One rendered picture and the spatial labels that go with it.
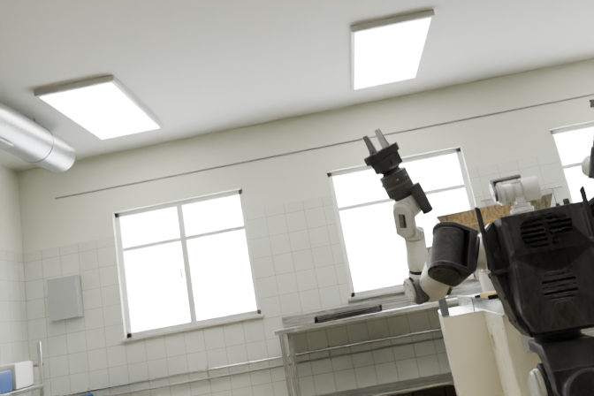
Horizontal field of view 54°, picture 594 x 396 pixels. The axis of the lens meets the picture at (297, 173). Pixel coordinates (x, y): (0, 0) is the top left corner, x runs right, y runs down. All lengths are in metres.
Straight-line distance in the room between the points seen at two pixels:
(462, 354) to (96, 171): 4.69
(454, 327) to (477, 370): 0.21
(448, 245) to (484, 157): 4.65
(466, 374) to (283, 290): 3.27
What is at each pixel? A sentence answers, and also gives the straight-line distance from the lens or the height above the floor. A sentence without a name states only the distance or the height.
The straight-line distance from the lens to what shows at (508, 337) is 2.30.
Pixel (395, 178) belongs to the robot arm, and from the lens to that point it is 1.79.
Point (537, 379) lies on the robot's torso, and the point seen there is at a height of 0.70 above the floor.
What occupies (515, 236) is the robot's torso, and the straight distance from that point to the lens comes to 1.52.
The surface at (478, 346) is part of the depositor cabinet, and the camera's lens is 2.99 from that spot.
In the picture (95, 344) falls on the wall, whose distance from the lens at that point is 6.48.
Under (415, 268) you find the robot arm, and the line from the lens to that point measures 1.90.
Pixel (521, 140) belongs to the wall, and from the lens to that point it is 6.40.
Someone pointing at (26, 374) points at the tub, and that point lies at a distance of 5.35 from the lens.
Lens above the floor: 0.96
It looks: 14 degrees up
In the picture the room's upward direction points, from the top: 10 degrees counter-clockwise
